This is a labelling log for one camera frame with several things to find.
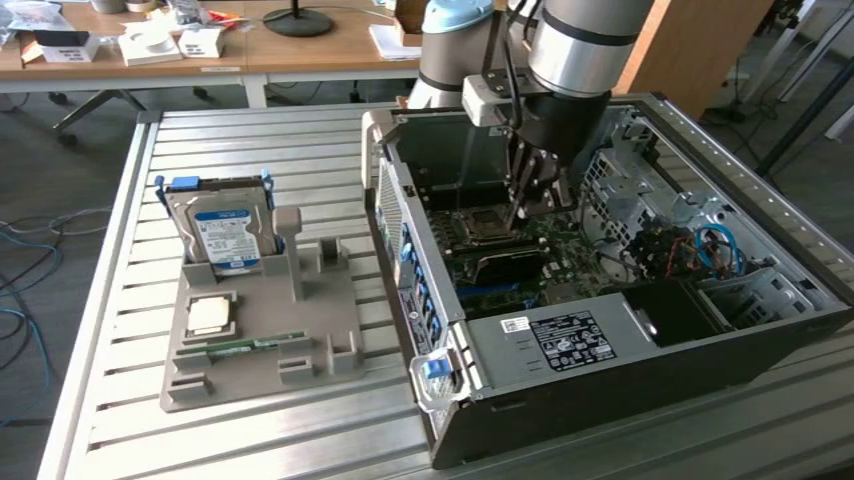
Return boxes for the blue SATA wire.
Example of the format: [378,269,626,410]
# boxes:
[693,224,751,281]

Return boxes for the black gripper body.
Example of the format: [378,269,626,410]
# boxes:
[517,91,614,165]

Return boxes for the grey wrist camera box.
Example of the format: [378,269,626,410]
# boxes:
[461,74,529,128]

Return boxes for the green RAM stick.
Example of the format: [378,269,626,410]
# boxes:
[177,330,308,355]

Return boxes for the white box with black lid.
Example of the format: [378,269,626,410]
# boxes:
[31,29,103,65]

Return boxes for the flat white box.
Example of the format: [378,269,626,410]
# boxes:
[118,24,185,68]

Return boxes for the green motherboard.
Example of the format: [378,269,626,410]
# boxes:
[424,177,646,321]

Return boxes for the blue expansion slot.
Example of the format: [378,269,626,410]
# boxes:
[458,281,522,297]

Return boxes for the grey floor cable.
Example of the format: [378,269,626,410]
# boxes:
[0,206,113,239]

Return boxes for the hard disk with blue carrier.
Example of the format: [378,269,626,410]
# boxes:
[154,168,288,277]

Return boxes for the white tape roll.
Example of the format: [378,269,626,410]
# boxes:
[126,29,178,54]

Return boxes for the metal disk bay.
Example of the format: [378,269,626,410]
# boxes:
[697,259,828,334]

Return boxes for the red and orange wires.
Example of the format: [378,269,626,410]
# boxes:
[666,232,729,280]

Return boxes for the perforated metal drive cage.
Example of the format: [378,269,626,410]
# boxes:
[574,147,677,251]

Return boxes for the grey parts rack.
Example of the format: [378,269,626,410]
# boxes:
[158,205,368,414]

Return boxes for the white labelled box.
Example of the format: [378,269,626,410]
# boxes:
[175,27,227,59]

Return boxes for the blue card retainer strip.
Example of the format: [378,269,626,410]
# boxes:
[398,223,448,347]

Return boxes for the metal CPU socket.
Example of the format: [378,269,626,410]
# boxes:
[460,207,516,244]

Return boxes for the silver CPU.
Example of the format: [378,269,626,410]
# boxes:
[185,298,234,335]

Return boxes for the black floor cable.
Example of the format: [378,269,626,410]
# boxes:
[0,243,57,372]

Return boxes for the wooden cabinet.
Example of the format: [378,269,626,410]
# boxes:
[610,0,780,121]

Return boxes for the grey power supply unit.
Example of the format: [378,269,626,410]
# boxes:
[465,292,662,390]

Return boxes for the blue floor cable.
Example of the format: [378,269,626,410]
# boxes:
[0,219,63,429]

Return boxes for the black wire bundle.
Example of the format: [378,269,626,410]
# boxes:
[624,224,677,281]

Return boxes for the white paper stack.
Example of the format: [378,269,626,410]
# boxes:
[368,23,425,62]

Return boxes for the black camera cable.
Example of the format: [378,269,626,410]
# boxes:
[489,0,534,147]

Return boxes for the black lamp base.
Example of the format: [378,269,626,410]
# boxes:
[262,0,336,39]

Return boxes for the clear plastic bags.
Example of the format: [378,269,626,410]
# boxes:
[0,0,77,32]

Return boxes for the open black PC case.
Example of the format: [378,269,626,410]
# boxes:
[360,92,854,471]

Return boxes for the brown cardboard box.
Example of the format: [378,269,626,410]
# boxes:
[393,0,430,36]

